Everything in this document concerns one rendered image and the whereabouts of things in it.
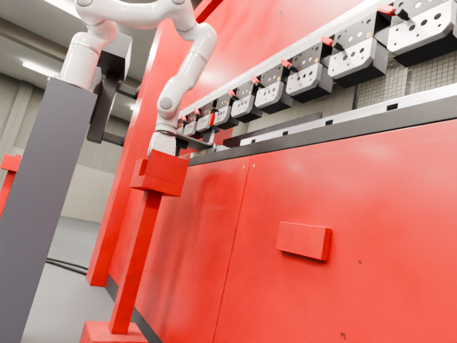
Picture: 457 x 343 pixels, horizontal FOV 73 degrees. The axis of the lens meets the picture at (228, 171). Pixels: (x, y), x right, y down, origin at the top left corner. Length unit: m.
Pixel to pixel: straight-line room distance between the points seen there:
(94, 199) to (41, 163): 9.38
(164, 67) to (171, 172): 1.63
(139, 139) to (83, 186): 8.19
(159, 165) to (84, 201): 9.49
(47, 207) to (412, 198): 1.19
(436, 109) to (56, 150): 1.22
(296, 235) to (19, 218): 0.99
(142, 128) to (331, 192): 2.00
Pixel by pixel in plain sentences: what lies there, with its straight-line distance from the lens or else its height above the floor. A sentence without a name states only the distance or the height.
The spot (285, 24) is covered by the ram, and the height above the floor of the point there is 1.46.
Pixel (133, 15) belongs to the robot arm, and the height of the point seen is 1.37.
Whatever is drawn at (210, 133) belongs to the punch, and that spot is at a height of 1.07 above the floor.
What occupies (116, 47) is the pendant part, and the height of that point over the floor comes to 1.82.
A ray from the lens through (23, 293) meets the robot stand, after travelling 1.42.
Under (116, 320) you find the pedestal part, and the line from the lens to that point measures 1.34.
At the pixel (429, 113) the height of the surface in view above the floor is 0.85.
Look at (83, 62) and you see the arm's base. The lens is 1.50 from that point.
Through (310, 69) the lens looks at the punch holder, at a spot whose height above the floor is 1.16.
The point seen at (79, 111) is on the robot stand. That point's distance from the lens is 1.41.
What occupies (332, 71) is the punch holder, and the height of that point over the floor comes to 1.12.
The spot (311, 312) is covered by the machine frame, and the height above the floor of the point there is 0.44.
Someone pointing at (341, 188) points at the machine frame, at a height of 0.71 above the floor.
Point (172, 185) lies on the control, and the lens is 1.24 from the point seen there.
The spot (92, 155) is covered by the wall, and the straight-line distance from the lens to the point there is 10.74.
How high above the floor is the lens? 0.57
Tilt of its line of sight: 11 degrees up
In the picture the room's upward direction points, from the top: 12 degrees clockwise
